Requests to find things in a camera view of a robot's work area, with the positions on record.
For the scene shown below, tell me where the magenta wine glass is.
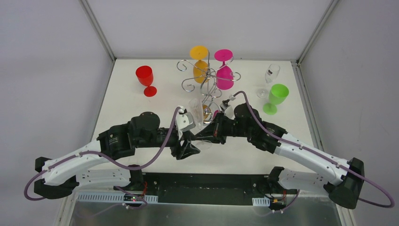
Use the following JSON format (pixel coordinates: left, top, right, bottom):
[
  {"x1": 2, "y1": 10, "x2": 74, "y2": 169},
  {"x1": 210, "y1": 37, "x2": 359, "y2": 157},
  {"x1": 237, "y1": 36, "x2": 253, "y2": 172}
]
[{"x1": 214, "y1": 49, "x2": 234, "y2": 90}]

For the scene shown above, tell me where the orange wine glass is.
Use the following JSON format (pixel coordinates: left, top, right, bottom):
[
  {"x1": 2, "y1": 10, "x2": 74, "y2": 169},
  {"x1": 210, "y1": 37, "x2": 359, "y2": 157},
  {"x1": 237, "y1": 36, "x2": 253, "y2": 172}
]
[{"x1": 190, "y1": 45, "x2": 209, "y2": 84}]

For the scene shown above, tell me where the green wine glass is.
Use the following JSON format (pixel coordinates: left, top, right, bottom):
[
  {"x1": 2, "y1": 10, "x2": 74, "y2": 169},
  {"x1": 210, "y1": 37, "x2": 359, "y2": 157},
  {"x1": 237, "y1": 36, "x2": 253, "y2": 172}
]
[{"x1": 263, "y1": 84, "x2": 289, "y2": 115}]

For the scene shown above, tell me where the red wine glass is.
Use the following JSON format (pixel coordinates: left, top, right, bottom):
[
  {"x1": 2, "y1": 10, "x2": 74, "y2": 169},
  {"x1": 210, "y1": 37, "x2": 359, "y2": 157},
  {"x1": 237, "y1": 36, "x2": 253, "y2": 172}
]
[{"x1": 136, "y1": 65, "x2": 157, "y2": 97}]

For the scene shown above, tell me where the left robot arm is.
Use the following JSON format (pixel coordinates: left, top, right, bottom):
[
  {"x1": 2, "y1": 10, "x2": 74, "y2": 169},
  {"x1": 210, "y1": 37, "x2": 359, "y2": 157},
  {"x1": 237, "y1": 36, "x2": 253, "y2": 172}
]
[{"x1": 29, "y1": 108, "x2": 200, "y2": 200}]

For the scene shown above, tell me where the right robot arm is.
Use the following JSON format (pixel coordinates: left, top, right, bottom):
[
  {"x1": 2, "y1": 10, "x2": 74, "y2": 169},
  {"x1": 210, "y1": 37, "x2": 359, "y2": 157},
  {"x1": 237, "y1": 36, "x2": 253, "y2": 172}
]
[{"x1": 195, "y1": 104, "x2": 364, "y2": 209}]

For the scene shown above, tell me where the chrome wine glass rack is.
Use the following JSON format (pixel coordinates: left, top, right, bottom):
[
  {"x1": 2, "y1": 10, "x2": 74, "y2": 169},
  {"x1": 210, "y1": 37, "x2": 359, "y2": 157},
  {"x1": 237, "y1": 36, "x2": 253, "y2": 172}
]
[{"x1": 181, "y1": 57, "x2": 241, "y2": 124}]

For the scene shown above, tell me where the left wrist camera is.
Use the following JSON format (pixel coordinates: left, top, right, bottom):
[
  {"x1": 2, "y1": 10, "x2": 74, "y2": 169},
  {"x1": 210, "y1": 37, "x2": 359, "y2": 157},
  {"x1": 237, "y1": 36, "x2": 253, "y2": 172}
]
[{"x1": 175, "y1": 106, "x2": 196, "y2": 138}]

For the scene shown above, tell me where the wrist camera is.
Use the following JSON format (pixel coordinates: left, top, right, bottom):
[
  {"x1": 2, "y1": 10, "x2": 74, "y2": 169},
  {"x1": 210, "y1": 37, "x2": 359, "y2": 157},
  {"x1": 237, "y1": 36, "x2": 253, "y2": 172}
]
[
  {"x1": 175, "y1": 106, "x2": 196, "y2": 138},
  {"x1": 220, "y1": 95, "x2": 236, "y2": 119}
]

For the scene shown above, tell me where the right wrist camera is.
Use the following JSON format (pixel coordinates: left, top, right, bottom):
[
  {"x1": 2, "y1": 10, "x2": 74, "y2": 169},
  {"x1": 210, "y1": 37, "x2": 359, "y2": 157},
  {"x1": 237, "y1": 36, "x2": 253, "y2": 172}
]
[{"x1": 220, "y1": 95, "x2": 236, "y2": 119}]

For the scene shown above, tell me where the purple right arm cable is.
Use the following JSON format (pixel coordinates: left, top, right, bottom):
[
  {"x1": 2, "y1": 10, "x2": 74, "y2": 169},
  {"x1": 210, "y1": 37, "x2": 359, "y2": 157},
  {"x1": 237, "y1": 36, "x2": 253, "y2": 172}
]
[{"x1": 232, "y1": 90, "x2": 395, "y2": 216}]

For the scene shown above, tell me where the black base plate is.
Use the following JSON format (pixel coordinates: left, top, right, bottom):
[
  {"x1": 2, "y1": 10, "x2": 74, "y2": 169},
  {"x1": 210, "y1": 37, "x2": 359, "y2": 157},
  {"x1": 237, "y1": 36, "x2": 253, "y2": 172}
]
[{"x1": 124, "y1": 172, "x2": 297, "y2": 206}]

